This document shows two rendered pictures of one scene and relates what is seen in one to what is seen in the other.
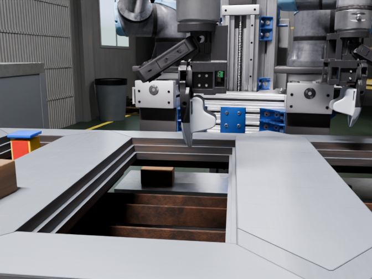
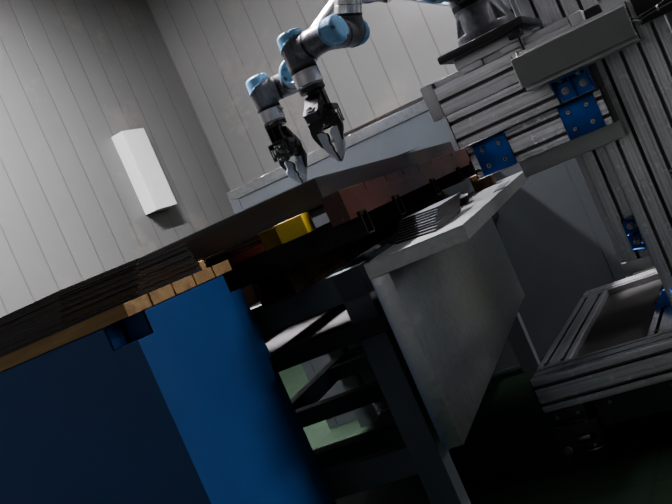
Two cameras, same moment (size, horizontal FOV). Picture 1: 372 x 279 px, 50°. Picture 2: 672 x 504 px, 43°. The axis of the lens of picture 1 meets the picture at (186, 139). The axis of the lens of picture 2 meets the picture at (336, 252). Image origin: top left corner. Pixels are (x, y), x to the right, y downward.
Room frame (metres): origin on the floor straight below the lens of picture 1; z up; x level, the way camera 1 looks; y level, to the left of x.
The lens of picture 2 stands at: (1.31, -2.63, 0.78)
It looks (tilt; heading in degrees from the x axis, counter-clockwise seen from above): 2 degrees down; 103
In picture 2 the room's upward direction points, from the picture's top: 24 degrees counter-clockwise
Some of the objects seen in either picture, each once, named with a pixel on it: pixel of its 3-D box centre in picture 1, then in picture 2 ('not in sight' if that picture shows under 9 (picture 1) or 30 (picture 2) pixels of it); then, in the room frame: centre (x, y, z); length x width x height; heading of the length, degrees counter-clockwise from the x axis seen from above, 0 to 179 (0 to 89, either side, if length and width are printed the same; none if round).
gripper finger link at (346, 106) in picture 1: (346, 107); (331, 146); (0.89, -0.36, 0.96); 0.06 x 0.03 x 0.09; 83
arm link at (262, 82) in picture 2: not in sight; (263, 93); (0.70, -0.02, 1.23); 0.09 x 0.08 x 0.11; 15
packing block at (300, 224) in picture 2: not in sight; (295, 227); (0.88, -1.01, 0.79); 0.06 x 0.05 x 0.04; 173
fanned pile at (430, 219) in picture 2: not in sight; (425, 220); (1.09, -0.79, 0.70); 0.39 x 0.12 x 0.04; 83
